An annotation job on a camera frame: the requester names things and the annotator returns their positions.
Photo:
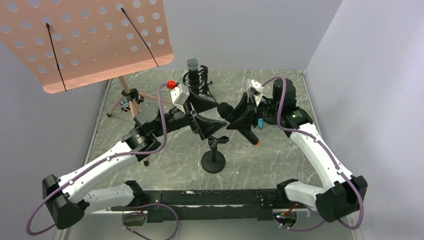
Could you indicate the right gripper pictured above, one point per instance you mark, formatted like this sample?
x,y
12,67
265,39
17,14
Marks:
x,y
250,112

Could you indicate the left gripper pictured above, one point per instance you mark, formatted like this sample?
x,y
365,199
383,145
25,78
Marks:
x,y
193,117

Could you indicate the black microphone orange end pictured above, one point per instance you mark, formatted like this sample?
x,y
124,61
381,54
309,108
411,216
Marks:
x,y
239,120

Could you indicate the black shock mount tripod stand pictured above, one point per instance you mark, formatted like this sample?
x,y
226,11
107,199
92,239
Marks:
x,y
204,86

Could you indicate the black round-base mic stand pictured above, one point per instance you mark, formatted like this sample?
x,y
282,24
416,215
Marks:
x,y
213,161

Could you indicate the black microphone silver grille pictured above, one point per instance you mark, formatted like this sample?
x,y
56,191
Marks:
x,y
193,73

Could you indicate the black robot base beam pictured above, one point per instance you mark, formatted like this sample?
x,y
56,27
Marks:
x,y
211,204

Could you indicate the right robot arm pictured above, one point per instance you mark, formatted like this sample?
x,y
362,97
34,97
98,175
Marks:
x,y
342,193

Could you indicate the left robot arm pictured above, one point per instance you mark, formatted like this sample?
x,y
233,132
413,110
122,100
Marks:
x,y
70,197

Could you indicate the pink perforated music stand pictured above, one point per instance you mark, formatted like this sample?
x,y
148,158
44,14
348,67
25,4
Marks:
x,y
67,44

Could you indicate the blue microphone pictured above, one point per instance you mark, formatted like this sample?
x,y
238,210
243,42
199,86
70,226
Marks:
x,y
260,123

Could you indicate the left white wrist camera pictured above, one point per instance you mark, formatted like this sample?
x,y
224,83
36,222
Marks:
x,y
179,94

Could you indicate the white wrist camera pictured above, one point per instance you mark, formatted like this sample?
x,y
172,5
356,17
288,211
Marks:
x,y
255,90
179,94

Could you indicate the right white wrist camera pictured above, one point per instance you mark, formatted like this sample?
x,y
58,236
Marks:
x,y
255,90

